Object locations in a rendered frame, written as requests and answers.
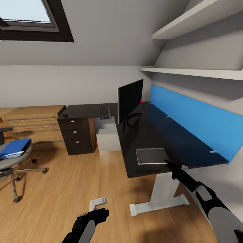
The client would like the folder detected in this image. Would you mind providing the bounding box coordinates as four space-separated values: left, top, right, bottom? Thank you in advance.
0 139 32 159

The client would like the swivel chair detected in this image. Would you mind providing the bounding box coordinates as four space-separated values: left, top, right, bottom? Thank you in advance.
0 127 47 203

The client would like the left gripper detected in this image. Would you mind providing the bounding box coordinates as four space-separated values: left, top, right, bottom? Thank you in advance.
91 208 109 225

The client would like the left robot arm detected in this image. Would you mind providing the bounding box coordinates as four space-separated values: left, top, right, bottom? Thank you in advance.
62 197 109 243

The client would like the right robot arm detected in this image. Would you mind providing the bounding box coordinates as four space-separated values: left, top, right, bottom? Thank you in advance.
165 160 243 243

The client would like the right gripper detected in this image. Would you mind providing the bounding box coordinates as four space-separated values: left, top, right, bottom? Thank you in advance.
165 160 192 186

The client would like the notebook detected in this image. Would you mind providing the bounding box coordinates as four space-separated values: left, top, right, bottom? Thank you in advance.
136 148 170 164

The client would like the keyboard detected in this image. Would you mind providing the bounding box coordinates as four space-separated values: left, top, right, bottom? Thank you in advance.
100 107 112 120

